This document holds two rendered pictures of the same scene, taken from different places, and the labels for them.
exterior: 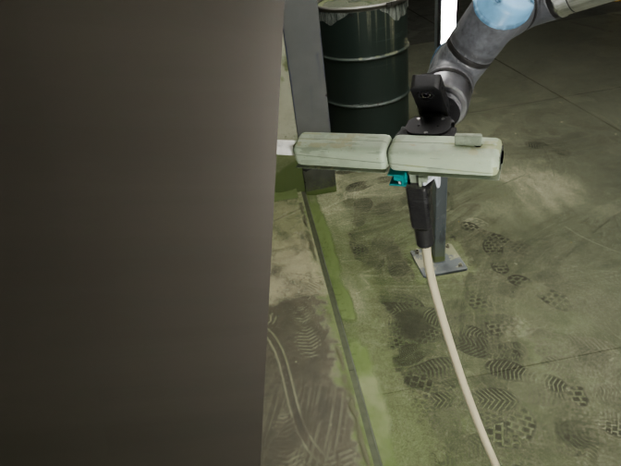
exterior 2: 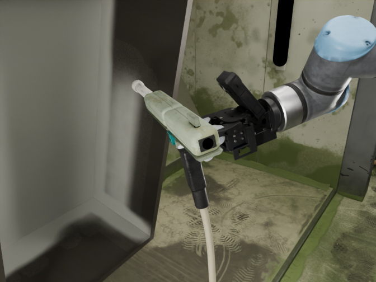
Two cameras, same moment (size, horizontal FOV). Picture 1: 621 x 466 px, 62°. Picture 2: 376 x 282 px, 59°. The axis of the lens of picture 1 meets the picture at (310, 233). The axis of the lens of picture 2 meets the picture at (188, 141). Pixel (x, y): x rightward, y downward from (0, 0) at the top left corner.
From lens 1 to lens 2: 0.61 m
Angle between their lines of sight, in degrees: 37
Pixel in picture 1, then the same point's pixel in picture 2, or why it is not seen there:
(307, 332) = (249, 271)
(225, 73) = not seen: outside the picture
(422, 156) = (171, 122)
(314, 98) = (368, 126)
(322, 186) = (351, 192)
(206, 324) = not seen: outside the picture
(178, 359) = not seen: outside the picture
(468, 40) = (308, 64)
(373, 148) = (161, 108)
